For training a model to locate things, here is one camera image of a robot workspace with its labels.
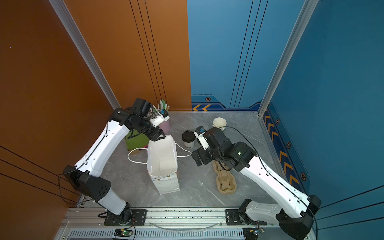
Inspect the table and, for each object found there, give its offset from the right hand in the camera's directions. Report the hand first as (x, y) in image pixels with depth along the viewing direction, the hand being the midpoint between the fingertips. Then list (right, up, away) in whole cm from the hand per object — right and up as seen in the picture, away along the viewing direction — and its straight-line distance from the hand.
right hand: (198, 150), depth 68 cm
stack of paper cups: (+15, +13, +31) cm, 37 cm away
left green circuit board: (-37, -40, +3) cm, 54 cm away
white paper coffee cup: (-6, -2, +27) cm, 28 cm away
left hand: (-19, +8, +8) cm, 23 cm away
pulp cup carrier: (+15, -19, +14) cm, 28 cm away
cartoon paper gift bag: (-22, -13, +23) cm, 35 cm away
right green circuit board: (+27, -38, +1) cm, 47 cm away
